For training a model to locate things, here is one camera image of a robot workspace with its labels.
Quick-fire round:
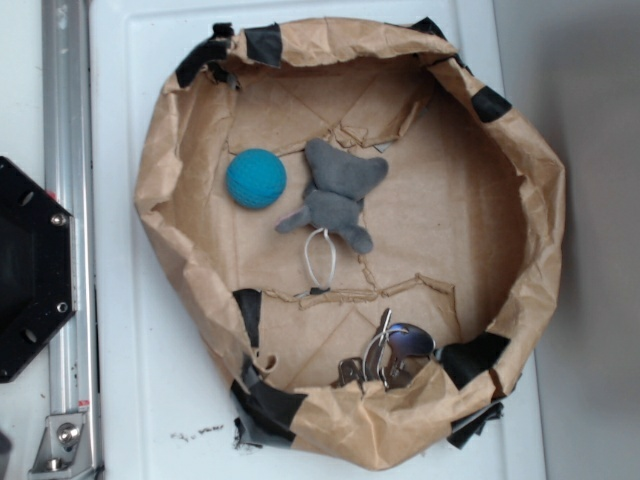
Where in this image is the brown paper bag bin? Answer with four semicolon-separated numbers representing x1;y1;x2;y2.
134;18;565;470

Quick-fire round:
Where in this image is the white elastic loop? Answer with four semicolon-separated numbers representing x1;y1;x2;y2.
294;228;337;298

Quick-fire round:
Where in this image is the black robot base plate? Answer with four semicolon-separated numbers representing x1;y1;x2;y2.
0;157;75;384

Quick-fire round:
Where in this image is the aluminum rail frame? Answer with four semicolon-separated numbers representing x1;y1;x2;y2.
41;1;104;479

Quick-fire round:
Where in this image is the metal corner bracket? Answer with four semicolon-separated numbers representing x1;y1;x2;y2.
28;412;95;479

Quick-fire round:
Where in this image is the metal carabiner key ring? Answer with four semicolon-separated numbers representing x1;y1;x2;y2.
362;307;437;391

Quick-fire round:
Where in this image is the gray plush animal toy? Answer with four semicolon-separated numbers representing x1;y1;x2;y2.
275;138;389;254

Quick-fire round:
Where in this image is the blue ball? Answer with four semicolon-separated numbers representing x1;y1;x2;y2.
225;149;287;209

